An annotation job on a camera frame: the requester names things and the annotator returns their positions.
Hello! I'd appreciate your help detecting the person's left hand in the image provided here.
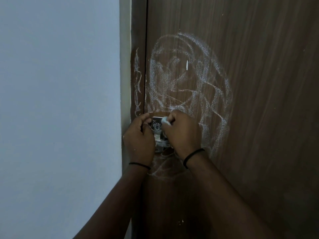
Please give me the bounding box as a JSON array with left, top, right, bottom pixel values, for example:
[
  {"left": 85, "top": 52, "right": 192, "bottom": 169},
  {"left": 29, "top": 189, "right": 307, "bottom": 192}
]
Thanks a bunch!
[{"left": 123, "top": 113, "right": 156, "bottom": 167}]

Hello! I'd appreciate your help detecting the person's left forearm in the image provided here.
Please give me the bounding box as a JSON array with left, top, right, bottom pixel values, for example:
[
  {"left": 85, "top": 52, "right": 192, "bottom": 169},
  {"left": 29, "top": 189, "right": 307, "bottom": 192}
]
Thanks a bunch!
[{"left": 73, "top": 164, "right": 151, "bottom": 239}]

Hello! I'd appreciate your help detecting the person's right forearm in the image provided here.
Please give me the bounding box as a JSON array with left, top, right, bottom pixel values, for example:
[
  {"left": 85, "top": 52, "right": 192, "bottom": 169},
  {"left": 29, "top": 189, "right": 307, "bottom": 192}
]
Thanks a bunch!
[{"left": 183, "top": 150, "right": 277, "bottom": 239}]

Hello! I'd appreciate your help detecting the black right wrist band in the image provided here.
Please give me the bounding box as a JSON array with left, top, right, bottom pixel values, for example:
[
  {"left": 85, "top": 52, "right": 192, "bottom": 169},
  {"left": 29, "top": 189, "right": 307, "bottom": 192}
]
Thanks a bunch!
[{"left": 183, "top": 148, "right": 205, "bottom": 169}]

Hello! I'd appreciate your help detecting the person's right hand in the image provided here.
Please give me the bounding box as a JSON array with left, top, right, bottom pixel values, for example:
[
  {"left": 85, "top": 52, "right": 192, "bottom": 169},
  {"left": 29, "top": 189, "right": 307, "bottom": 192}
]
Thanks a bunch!
[{"left": 161, "top": 109, "right": 203, "bottom": 161}]

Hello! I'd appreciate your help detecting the brown wooden door frame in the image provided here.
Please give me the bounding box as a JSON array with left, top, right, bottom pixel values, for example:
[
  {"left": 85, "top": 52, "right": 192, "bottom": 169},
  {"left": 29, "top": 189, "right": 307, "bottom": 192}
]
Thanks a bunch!
[{"left": 130, "top": 0, "right": 149, "bottom": 239}]

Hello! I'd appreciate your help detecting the brown wooden door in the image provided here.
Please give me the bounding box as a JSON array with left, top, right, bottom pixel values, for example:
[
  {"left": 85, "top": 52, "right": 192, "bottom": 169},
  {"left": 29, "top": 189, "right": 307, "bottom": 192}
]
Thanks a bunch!
[{"left": 140, "top": 0, "right": 319, "bottom": 239}]

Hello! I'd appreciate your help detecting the silver metal door lock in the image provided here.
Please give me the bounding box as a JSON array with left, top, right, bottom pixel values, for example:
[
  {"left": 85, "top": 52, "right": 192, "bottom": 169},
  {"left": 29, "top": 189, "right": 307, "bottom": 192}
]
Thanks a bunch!
[{"left": 149, "top": 117, "right": 171, "bottom": 154}]

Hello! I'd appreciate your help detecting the black wrist band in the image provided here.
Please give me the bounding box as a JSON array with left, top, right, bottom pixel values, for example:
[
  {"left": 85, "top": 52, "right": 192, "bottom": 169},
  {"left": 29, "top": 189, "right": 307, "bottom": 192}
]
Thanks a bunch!
[
  {"left": 129, "top": 162, "right": 151, "bottom": 170},
  {"left": 183, "top": 148, "right": 205, "bottom": 169}
]

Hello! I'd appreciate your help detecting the black left wrist band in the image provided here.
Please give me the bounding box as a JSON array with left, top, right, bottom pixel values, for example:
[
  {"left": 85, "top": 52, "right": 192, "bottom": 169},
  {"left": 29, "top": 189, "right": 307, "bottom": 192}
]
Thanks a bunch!
[{"left": 129, "top": 162, "right": 151, "bottom": 170}]

